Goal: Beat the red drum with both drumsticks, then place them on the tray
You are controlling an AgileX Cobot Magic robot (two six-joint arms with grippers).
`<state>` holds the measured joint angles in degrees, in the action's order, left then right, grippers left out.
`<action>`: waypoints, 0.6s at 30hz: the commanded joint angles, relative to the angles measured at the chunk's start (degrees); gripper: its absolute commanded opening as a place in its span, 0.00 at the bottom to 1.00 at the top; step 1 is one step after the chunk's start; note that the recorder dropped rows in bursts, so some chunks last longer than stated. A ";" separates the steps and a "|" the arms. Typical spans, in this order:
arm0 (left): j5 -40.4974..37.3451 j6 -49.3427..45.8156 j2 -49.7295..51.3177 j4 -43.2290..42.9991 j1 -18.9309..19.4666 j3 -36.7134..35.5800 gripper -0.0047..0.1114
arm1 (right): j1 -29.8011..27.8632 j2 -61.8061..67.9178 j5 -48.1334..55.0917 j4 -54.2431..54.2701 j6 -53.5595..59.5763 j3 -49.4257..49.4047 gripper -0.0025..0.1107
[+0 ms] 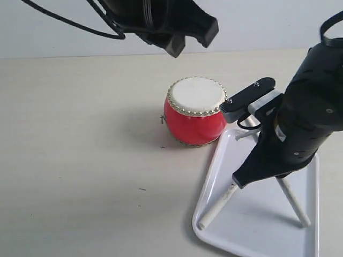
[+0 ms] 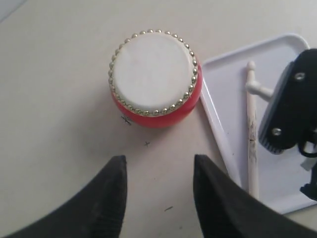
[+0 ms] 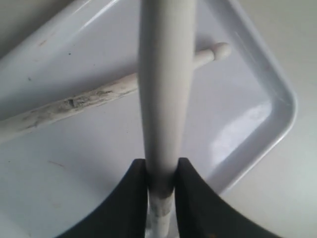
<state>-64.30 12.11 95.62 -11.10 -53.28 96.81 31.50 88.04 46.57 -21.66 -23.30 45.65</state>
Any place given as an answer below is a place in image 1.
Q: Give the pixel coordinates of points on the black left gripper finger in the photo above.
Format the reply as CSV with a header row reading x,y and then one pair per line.
x,y
202,26
171,44

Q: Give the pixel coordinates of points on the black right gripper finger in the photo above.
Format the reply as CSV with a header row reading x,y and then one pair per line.
x,y
264,161

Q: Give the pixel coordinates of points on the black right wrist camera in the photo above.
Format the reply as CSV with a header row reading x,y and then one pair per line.
x,y
249,100

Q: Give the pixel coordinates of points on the small red drum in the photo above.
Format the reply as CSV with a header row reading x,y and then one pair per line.
x,y
191,110

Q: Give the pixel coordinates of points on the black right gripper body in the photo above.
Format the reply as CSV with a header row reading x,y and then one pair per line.
x,y
289,143

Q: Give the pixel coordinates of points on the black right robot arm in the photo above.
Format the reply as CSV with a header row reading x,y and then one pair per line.
x,y
310,111

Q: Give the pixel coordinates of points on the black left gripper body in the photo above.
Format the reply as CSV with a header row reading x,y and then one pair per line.
x,y
150,17

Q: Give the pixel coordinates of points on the white drumstick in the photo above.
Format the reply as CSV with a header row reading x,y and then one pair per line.
x,y
210,215
283,183

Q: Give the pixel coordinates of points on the white plastic tray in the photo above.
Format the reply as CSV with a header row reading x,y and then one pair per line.
x,y
258,220

